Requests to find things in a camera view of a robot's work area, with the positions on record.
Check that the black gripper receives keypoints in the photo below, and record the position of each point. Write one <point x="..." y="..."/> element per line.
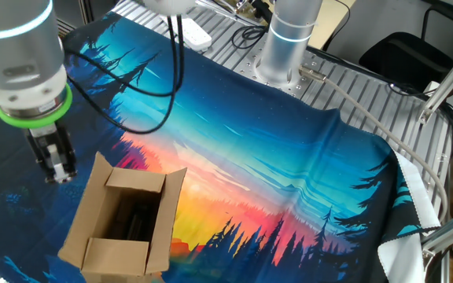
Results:
<point x="41" y="139"/>

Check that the brown cardboard box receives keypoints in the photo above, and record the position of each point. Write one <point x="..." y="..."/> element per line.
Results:
<point x="85" y="220"/>

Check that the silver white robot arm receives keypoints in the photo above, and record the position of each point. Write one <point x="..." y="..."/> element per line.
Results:
<point x="14" y="59"/>

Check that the black grey ribbed block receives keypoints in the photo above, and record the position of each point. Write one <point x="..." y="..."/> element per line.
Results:
<point x="138" y="222"/>

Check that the white power strip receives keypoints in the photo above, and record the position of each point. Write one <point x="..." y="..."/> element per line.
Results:
<point x="197" y="37"/>

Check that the forest sunset print cloth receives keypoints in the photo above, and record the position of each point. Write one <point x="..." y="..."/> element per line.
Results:
<point x="289" y="157"/>

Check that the black office chair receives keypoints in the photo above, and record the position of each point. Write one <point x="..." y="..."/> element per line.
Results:
<point x="407" y="59"/>

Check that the aluminium frame rails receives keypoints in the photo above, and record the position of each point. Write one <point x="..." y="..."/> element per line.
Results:
<point x="75" y="12"/>

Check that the aluminium frame strut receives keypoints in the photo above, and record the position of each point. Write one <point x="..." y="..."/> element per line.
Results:
<point x="446" y="82"/>
<point x="446" y="232"/>

